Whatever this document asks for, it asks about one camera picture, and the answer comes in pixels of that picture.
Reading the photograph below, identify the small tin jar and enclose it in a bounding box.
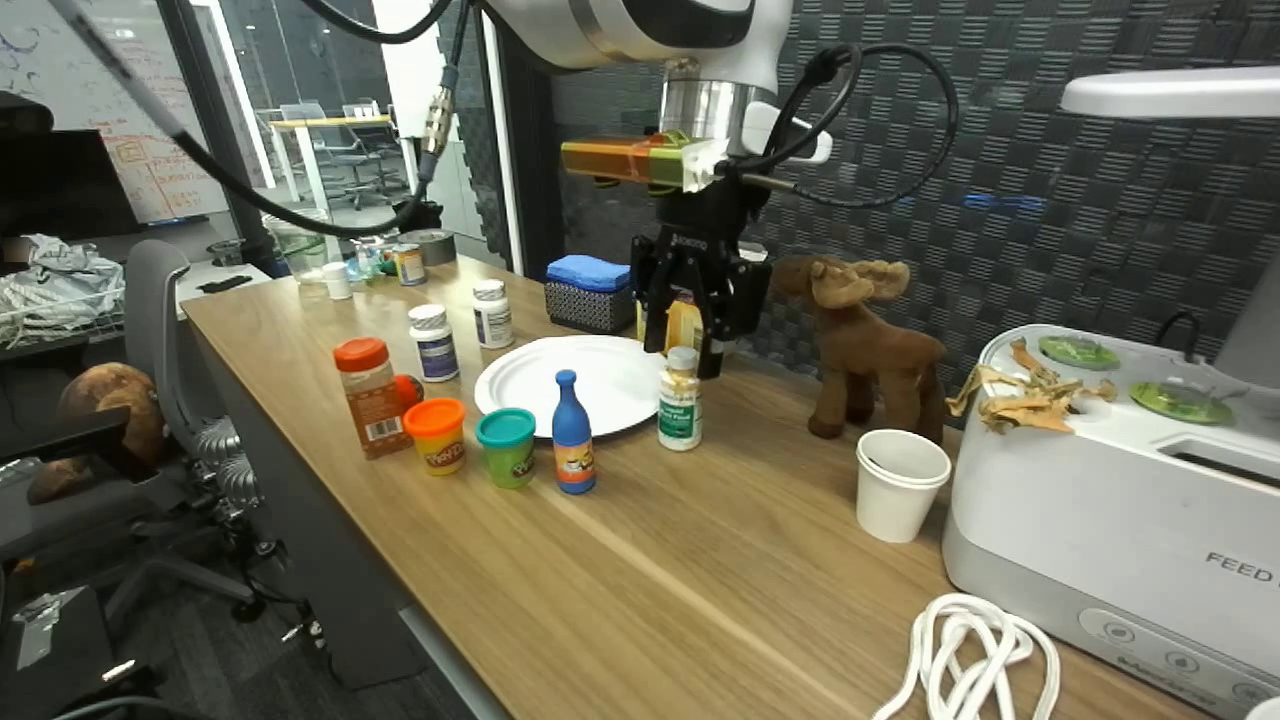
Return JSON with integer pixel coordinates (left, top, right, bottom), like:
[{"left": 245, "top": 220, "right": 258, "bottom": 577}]
[{"left": 382, "top": 237, "right": 432, "bottom": 286}]

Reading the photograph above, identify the orange lid dough can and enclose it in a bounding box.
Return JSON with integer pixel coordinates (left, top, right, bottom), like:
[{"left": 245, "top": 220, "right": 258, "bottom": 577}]
[{"left": 398, "top": 397, "right": 472, "bottom": 480}]

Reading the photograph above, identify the brown plush toy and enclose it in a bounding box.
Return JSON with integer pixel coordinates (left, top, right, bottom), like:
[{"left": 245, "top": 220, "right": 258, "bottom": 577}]
[{"left": 23, "top": 354, "right": 170, "bottom": 505}]

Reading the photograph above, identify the white lamp bar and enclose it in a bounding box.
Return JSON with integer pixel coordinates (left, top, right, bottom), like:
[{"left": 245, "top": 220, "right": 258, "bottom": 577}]
[{"left": 1055, "top": 63, "right": 1280, "bottom": 124}]

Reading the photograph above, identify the blue toy bottle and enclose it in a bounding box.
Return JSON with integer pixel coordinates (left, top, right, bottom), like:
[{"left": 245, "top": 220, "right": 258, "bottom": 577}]
[{"left": 548, "top": 369, "right": 600, "bottom": 499}]

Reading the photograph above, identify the open yellow cardboard box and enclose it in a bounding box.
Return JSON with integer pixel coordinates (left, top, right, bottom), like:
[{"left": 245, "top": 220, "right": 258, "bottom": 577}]
[{"left": 658, "top": 297, "right": 708, "bottom": 354}]

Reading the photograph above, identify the black cable metal connector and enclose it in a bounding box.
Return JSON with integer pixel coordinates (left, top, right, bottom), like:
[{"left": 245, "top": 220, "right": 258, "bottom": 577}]
[{"left": 45, "top": 0, "right": 472, "bottom": 239}]

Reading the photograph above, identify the pile of light clothes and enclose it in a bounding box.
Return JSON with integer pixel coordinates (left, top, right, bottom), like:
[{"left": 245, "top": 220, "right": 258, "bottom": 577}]
[{"left": 0, "top": 233, "right": 131, "bottom": 353}]

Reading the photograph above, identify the spice jar orange lid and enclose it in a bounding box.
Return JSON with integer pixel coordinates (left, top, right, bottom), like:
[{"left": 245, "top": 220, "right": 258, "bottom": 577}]
[{"left": 330, "top": 333, "right": 412, "bottom": 458}]

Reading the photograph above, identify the brown plush moose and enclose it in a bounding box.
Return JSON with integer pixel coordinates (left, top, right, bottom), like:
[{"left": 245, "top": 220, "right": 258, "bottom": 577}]
[{"left": 768, "top": 253, "right": 951, "bottom": 442}]

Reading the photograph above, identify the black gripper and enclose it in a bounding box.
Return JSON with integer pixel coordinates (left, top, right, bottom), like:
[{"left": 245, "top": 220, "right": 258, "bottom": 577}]
[{"left": 626, "top": 175, "right": 776, "bottom": 382}]

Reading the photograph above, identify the teal lid dough can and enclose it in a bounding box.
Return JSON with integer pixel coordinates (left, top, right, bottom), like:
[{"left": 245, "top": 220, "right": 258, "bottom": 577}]
[{"left": 472, "top": 403, "right": 540, "bottom": 486}]

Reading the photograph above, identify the white paper plate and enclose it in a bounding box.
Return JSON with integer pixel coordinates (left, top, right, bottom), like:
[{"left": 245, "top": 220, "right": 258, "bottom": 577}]
[{"left": 472, "top": 333, "right": 670, "bottom": 442}]

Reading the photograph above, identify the white paper cup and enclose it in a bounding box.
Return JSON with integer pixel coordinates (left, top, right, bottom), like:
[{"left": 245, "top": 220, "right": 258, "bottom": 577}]
[{"left": 853, "top": 427, "right": 955, "bottom": 549}]

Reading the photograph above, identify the black slanted pole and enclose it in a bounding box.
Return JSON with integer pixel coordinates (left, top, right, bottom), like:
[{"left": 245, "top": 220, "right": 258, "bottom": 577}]
[{"left": 153, "top": 0, "right": 295, "bottom": 274}]

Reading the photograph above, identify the small white bottle green label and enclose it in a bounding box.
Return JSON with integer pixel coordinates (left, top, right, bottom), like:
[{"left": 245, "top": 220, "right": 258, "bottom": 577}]
[{"left": 652, "top": 347, "right": 708, "bottom": 457}]

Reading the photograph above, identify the black appliance cable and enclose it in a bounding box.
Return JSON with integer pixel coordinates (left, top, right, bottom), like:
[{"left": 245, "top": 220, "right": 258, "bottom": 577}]
[{"left": 1151, "top": 309, "right": 1210, "bottom": 369}]

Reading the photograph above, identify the blue folded cloth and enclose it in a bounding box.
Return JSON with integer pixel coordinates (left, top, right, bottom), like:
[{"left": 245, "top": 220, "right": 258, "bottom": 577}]
[{"left": 544, "top": 253, "right": 634, "bottom": 297}]

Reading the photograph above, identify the grey office chair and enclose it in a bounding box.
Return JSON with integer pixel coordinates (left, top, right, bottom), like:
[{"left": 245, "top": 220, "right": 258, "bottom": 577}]
[{"left": 115, "top": 237, "right": 322, "bottom": 630}]

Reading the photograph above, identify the grey mesh box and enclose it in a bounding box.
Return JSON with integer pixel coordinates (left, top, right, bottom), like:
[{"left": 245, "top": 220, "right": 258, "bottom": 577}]
[{"left": 540, "top": 274, "right": 638, "bottom": 336}]

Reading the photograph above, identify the white rope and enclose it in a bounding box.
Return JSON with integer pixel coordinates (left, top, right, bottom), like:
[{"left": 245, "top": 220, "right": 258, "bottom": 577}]
[{"left": 873, "top": 591, "right": 1069, "bottom": 720}]

